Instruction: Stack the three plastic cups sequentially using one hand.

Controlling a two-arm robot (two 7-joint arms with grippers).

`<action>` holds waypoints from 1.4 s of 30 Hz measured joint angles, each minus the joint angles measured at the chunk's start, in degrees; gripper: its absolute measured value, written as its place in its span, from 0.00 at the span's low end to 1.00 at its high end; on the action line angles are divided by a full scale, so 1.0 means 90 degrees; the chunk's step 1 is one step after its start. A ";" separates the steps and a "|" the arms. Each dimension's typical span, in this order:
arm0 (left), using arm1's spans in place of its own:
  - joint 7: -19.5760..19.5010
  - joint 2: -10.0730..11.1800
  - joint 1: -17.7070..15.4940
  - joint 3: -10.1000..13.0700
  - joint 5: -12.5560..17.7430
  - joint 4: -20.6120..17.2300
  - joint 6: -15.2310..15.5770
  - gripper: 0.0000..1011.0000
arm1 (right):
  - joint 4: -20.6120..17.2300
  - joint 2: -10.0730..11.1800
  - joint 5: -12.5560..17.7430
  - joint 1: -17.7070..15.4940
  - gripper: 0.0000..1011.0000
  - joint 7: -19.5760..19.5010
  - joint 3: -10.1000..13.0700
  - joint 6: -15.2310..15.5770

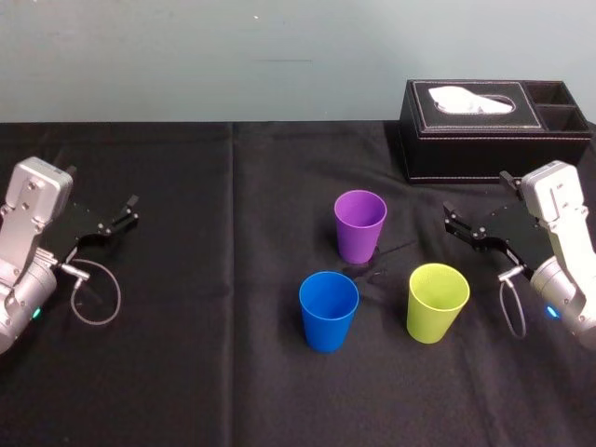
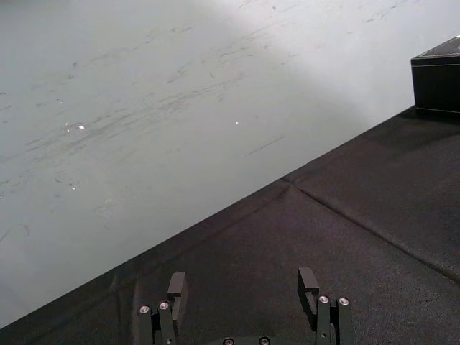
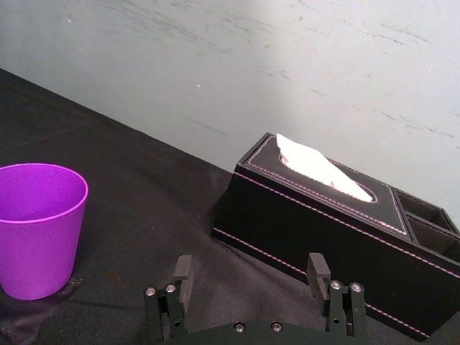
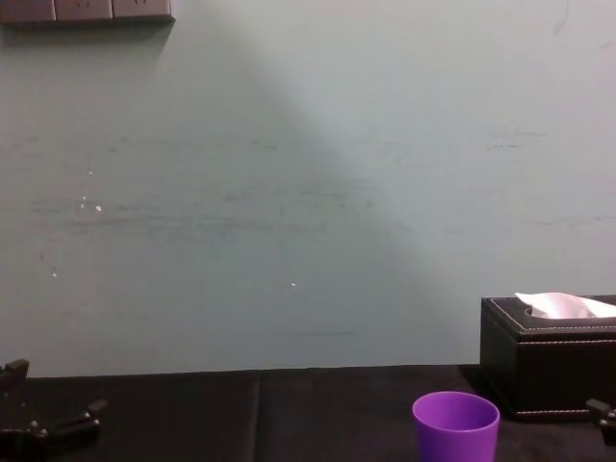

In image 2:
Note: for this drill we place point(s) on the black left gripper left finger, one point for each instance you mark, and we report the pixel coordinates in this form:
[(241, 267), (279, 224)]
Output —
[(176, 303)]

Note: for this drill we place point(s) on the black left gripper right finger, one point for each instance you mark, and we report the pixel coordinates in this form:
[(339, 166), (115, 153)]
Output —
[(320, 312)]

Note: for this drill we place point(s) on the black table cloth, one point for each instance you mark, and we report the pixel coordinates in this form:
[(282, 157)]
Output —
[(287, 251)]

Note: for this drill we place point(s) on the black box with white stitching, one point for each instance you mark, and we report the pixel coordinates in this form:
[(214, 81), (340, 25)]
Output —
[(436, 81)]

